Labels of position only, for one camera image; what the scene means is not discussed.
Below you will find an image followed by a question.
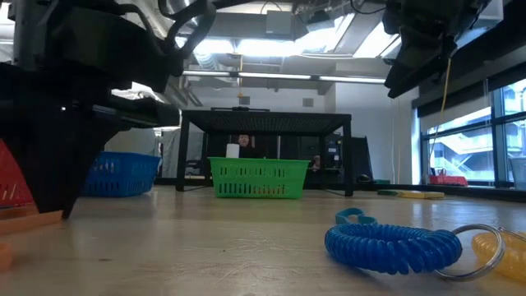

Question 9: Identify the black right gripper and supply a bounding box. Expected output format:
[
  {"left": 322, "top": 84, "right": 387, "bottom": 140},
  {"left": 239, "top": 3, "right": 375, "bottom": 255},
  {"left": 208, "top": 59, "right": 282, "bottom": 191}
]
[{"left": 384, "top": 0, "right": 490, "bottom": 99}]

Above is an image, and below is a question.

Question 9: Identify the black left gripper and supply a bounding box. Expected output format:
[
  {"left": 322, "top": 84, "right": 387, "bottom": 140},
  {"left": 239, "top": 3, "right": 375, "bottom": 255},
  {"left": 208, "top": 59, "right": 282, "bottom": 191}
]
[{"left": 0, "top": 0, "right": 184, "bottom": 219}]

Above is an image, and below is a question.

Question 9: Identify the orange rubber band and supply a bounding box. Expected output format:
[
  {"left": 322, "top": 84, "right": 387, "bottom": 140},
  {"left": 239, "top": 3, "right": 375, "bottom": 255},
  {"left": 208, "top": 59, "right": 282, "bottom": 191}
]
[{"left": 0, "top": 205, "right": 63, "bottom": 236}]

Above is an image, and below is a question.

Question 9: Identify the blue rubber band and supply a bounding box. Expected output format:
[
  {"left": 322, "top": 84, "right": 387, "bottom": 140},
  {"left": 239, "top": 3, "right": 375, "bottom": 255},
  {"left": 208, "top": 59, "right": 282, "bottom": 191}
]
[{"left": 335, "top": 207, "right": 378, "bottom": 226}]

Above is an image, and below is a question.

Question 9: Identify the blue coil wrist keychain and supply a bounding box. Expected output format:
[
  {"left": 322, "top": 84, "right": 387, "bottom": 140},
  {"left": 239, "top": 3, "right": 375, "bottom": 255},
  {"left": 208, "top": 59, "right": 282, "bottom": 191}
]
[{"left": 324, "top": 223, "right": 505, "bottom": 283}]

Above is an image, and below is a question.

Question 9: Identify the yellow coil wrist keychain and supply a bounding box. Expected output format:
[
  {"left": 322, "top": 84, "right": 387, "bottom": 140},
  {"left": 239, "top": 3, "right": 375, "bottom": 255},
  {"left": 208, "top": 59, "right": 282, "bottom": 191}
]
[{"left": 471, "top": 226, "right": 526, "bottom": 284}]

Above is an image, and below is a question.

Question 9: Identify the red plastic basket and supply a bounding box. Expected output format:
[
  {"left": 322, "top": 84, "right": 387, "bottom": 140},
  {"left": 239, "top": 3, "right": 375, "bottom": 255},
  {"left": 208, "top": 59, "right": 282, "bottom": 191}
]
[{"left": 0, "top": 138, "right": 36, "bottom": 209}]

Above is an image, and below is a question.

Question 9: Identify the blue plastic basket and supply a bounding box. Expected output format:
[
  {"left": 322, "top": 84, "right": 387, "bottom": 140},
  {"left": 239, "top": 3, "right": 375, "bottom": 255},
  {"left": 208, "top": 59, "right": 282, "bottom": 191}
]
[{"left": 81, "top": 150, "right": 162, "bottom": 197}]

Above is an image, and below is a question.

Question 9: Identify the black framed window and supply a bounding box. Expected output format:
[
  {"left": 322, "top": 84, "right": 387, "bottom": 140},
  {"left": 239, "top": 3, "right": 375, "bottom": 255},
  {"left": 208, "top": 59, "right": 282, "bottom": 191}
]
[{"left": 419, "top": 77, "right": 526, "bottom": 189}]

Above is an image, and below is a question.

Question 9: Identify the black upright panel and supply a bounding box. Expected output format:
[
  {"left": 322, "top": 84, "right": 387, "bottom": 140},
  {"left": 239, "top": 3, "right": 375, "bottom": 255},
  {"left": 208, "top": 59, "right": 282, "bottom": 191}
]
[{"left": 356, "top": 136, "right": 374, "bottom": 178}]

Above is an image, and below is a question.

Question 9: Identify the grey covered cabinet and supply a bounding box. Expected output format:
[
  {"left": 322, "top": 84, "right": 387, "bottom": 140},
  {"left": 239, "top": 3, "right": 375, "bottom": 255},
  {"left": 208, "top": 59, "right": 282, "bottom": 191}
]
[{"left": 160, "top": 127, "right": 205, "bottom": 178}]

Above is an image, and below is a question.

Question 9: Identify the red tray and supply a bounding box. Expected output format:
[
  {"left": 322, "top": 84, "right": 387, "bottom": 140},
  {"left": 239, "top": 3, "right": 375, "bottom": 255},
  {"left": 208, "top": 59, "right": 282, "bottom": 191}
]
[{"left": 428, "top": 173, "right": 469, "bottom": 187}]

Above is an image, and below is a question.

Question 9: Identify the black equipment cabinet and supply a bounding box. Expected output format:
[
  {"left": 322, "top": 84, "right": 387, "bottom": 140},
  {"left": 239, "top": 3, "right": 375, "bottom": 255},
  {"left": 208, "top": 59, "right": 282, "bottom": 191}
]
[{"left": 279, "top": 134, "right": 349, "bottom": 184}]

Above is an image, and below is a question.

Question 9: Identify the grey ceiling box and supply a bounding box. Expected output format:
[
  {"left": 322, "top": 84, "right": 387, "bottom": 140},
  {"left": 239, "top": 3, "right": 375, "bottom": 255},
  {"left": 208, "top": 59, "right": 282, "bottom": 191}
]
[{"left": 265, "top": 9, "right": 294, "bottom": 36}]

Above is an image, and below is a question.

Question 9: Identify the long ceiling light strip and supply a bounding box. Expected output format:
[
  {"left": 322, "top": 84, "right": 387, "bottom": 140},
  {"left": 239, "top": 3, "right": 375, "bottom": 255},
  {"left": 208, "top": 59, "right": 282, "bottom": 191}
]
[{"left": 180, "top": 69, "right": 387, "bottom": 85}]

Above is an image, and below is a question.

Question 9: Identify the green plastic basket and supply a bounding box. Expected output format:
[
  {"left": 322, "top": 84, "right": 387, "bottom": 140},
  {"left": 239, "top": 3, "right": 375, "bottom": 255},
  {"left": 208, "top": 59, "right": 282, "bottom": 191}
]
[{"left": 208, "top": 156, "right": 311, "bottom": 200}]

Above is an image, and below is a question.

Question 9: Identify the yellow hanging cable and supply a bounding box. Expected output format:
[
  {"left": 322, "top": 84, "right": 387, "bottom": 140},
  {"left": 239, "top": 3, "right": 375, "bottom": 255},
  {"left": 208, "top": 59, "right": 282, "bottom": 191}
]
[{"left": 427, "top": 57, "right": 453, "bottom": 182}]

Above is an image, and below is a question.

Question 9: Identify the large rectangular ceiling duct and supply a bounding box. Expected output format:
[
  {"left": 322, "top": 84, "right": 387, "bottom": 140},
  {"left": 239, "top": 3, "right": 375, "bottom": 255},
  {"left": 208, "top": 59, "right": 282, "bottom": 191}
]
[{"left": 353, "top": 12, "right": 402, "bottom": 58}]

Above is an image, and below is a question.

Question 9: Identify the black aluminium table frame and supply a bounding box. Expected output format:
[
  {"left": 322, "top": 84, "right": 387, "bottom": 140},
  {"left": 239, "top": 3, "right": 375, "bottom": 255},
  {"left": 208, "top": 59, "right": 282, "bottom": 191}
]
[{"left": 154, "top": 175, "right": 526, "bottom": 203}]

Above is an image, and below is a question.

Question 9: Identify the black metal table frame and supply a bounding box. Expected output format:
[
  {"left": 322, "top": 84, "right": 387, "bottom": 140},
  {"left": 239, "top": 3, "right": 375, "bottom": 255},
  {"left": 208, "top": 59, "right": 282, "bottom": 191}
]
[{"left": 175, "top": 109, "right": 354, "bottom": 197}]

